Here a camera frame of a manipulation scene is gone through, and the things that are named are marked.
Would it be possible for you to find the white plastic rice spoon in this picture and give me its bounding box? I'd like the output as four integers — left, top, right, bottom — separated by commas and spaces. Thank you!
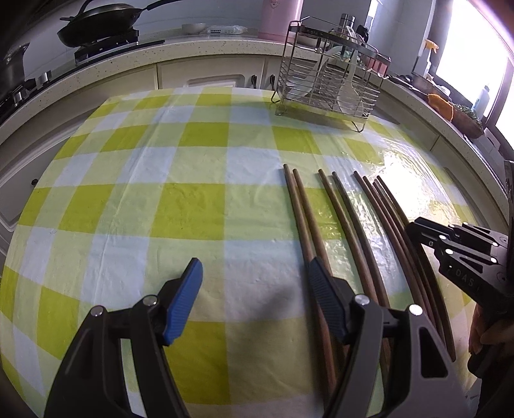
344, 26, 365, 115

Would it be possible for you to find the portable gas stove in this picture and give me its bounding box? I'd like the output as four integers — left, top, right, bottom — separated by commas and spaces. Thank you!
73, 30, 140, 65

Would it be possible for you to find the steel wire dish rack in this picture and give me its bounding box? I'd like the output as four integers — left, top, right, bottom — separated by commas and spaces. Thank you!
273, 16, 392, 133

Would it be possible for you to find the row of wooden chopsticks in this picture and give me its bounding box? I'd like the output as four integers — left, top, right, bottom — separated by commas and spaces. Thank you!
283, 164, 456, 406

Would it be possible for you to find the dark cooking pot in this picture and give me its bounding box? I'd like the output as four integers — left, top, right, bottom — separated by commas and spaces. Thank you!
0, 42, 31, 87

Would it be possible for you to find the wicker basket of greens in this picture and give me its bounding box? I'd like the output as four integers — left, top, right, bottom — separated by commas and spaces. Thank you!
450, 102, 486, 139

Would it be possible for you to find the black frying pan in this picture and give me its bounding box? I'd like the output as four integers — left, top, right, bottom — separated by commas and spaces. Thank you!
56, 0, 189, 47

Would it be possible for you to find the window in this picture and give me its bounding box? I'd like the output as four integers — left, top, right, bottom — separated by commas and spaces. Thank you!
434, 0, 514, 133

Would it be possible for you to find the green checked tablecloth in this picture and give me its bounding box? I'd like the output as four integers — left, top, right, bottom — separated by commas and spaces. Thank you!
0, 86, 509, 418

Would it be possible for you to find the pink thermos jug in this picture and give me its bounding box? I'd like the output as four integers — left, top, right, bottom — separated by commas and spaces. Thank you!
257, 0, 305, 41

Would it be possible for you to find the white bottle with blue cap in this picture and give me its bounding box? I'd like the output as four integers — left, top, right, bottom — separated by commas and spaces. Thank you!
474, 85, 491, 117

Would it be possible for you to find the orange sponge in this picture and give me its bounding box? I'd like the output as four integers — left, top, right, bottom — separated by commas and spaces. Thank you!
428, 93, 454, 121

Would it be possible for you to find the black glass cooktop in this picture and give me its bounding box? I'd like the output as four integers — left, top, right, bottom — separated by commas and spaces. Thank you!
0, 38, 166, 117

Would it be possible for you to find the spray bottle with yellow trigger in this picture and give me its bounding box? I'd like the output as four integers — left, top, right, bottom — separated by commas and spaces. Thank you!
418, 39, 440, 75

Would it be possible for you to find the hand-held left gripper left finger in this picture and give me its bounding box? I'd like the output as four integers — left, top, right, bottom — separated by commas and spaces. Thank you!
43, 257, 204, 418

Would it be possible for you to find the white plate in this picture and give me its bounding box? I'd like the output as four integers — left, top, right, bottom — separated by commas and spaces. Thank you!
286, 60, 322, 99

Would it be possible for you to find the person's right hand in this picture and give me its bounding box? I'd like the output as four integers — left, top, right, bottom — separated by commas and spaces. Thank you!
470, 303, 514, 356

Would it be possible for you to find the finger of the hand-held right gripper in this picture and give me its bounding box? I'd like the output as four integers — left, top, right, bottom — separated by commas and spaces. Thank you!
405, 225, 502, 301
415, 216, 502, 264

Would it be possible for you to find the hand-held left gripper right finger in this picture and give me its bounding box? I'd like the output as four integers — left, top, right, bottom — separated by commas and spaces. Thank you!
308, 257, 470, 418

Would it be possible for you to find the steel pan lid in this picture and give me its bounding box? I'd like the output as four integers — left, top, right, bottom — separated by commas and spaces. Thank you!
60, 0, 135, 21

